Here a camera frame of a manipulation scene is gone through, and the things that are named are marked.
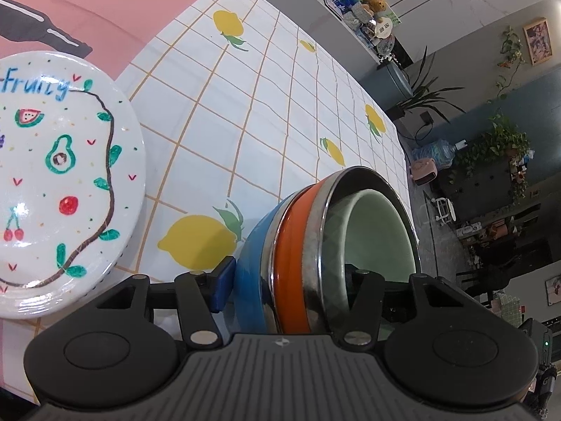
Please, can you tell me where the blue steel bowl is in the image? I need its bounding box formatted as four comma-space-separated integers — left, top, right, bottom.
233, 187, 307, 334

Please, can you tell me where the green ceramic bowl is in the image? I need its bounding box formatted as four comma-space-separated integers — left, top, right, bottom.
320, 167, 419, 332

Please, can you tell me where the orange steel bowl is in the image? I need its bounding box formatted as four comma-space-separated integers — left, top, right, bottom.
272, 166, 384, 335

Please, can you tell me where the white fruity ceramic plate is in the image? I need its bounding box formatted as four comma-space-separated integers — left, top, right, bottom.
1, 51, 146, 320

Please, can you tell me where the white step stool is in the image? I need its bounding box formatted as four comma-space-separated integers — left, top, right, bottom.
431, 198, 457, 225

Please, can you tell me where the pink space heater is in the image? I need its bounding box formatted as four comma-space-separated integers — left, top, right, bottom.
410, 158, 438, 185

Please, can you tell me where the blue water jug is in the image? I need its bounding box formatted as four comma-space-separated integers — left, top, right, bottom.
412, 139, 457, 170

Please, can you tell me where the trailing green shelf plant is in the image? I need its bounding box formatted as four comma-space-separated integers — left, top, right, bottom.
450, 113, 534, 203

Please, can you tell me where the potted long-leaf plant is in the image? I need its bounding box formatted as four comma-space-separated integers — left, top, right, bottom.
392, 47, 465, 123

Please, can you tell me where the checked lemon tablecloth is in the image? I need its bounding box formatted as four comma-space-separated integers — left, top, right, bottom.
0, 0, 411, 400

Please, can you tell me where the grey-green trash bin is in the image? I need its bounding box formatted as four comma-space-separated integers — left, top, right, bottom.
359, 62, 413, 110

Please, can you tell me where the teddy bear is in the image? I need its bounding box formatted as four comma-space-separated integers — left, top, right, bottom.
365, 0, 389, 19

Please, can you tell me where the framed wall picture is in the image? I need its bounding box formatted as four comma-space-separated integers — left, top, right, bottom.
523, 18, 553, 66

